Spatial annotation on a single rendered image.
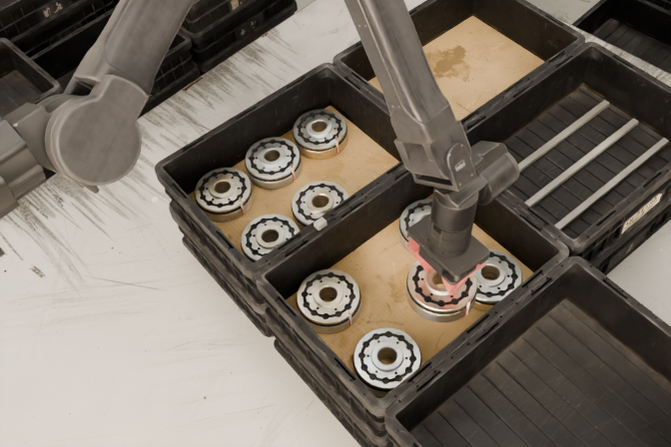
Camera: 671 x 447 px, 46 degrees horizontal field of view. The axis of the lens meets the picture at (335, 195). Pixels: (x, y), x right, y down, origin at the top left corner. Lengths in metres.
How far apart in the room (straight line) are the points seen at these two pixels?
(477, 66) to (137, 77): 1.03
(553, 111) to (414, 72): 0.70
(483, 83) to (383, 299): 0.54
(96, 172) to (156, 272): 0.85
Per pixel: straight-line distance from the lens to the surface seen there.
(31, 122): 0.74
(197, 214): 1.33
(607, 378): 1.29
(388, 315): 1.30
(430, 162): 0.98
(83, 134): 0.72
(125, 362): 1.49
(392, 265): 1.35
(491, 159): 1.05
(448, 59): 1.69
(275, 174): 1.45
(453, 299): 1.17
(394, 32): 0.92
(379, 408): 1.12
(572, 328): 1.32
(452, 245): 1.07
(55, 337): 1.56
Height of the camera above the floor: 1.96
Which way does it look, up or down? 51 degrees down
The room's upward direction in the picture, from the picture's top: 6 degrees counter-clockwise
